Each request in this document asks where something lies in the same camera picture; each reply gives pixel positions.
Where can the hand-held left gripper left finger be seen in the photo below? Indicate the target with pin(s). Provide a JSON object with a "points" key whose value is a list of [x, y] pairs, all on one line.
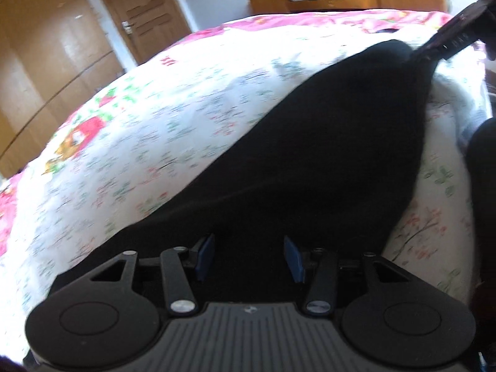
{"points": [[205, 257]]}

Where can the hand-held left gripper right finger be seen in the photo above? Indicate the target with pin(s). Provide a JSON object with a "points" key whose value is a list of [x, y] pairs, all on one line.
{"points": [[293, 263]]}

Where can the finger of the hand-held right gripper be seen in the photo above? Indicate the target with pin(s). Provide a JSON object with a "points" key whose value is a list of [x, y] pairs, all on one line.
{"points": [[459, 23], [449, 46]]}

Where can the black pants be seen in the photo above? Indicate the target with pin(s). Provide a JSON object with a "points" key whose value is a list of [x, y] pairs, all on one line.
{"points": [[310, 143]]}

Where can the person's dark clothed leg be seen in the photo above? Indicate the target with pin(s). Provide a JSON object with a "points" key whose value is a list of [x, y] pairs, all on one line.
{"points": [[482, 182]]}

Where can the floral printed quilt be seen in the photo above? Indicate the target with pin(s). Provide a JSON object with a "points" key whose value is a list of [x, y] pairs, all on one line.
{"points": [[193, 104]]}

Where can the wooden wardrobe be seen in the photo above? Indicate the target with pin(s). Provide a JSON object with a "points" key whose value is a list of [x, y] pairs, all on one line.
{"points": [[46, 66]]}

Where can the wooden door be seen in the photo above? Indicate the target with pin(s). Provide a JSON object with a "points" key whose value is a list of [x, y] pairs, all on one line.
{"points": [[147, 4]]}

